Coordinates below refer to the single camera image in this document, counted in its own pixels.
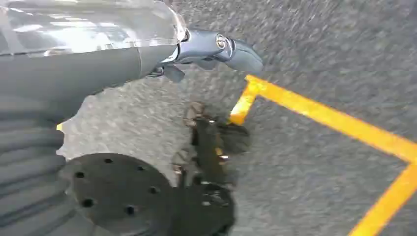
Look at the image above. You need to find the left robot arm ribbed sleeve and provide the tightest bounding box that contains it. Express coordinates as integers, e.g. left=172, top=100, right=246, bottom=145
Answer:
left=0, top=96, right=108, bottom=236

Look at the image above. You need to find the yellow floor tape marking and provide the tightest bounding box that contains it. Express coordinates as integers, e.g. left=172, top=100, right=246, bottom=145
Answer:
left=229, top=74, right=417, bottom=236

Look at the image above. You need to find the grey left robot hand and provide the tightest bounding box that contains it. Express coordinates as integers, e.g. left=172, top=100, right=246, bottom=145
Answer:
left=0, top=0, right=264, bottom=123

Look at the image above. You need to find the black robot foot with holes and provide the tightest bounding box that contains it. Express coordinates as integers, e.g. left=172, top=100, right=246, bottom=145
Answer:
left=59, top=153, right=183, bottom=236

